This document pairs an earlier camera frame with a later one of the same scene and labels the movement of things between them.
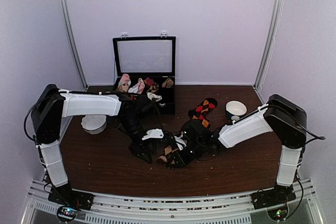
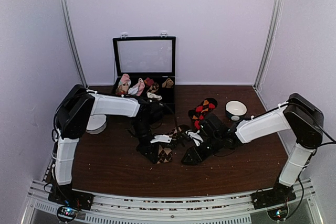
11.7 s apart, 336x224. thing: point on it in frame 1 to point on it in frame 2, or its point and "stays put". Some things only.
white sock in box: (151, 96) stays put
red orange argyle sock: (201, 110) stays put
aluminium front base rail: (118, 208) stays put
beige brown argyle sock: (170, 158) to (165, 155)
